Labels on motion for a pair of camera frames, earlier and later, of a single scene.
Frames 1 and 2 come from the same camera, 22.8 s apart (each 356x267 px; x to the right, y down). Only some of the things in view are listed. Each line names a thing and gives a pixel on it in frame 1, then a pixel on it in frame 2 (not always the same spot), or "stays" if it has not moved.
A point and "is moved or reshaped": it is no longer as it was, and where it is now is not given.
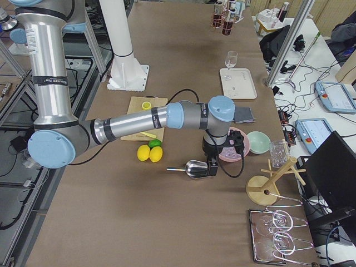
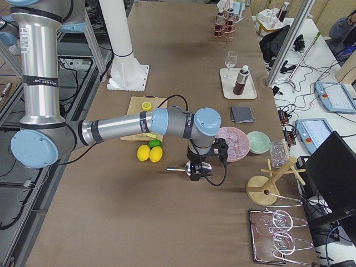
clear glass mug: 280,151 stays
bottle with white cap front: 217,15 → 219,28
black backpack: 271,44 stays
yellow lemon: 156,154 stays
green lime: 154,142 stays
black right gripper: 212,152 → 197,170
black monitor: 331,171 stays
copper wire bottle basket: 218,22 is moved or reshaped
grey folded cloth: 243,114 stays
